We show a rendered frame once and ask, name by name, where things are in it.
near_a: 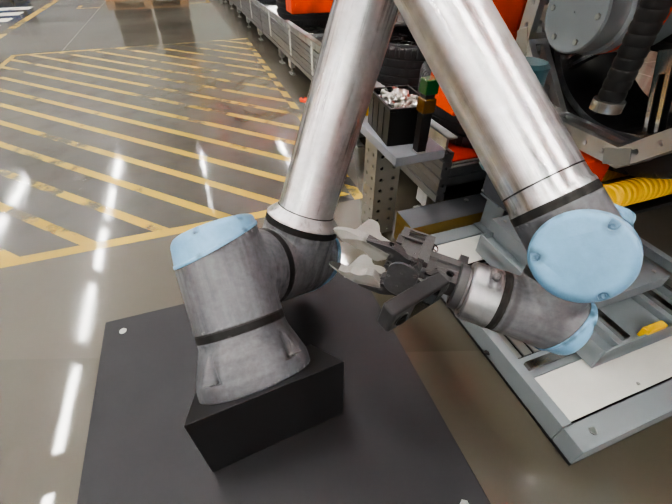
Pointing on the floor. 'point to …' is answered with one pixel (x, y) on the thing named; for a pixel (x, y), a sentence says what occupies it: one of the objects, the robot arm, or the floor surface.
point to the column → (379, 188)
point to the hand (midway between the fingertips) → (335, 251)
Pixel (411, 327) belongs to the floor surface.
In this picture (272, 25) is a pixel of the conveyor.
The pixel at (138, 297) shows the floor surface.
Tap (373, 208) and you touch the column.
